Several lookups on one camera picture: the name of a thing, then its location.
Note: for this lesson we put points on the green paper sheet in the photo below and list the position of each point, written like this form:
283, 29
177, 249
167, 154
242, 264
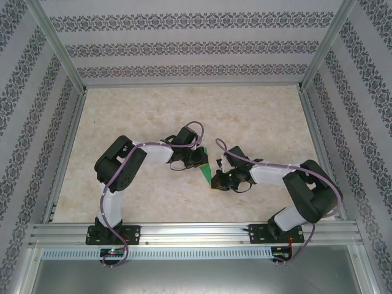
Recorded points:
207, 174

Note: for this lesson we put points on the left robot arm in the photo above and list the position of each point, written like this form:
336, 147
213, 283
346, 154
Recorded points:
119, 168

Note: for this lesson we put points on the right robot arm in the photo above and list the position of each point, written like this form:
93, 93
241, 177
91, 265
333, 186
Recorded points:
315, 196

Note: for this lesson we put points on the grey metal sheet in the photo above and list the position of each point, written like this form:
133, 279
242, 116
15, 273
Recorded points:
196, 275

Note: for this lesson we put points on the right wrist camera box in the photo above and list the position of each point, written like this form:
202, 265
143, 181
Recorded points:
223, 163

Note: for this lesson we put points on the aluminium mounting rail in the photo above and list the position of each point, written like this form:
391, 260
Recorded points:
196, 234

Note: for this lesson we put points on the aluminium back rail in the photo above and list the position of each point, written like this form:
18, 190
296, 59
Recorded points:
193, 84

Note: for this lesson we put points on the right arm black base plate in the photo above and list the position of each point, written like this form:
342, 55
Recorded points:
255, 234

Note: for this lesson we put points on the aluminium side rail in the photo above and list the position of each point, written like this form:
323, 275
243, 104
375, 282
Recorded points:
317, 137
66, 153

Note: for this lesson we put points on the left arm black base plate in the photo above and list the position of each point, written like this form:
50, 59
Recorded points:
133, 234

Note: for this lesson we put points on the aluminium frame post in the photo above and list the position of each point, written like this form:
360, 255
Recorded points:
55, 43
328, 43

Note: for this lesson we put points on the aluminium frame strut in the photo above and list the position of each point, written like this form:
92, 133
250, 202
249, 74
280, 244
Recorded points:
29, 272
364, 272

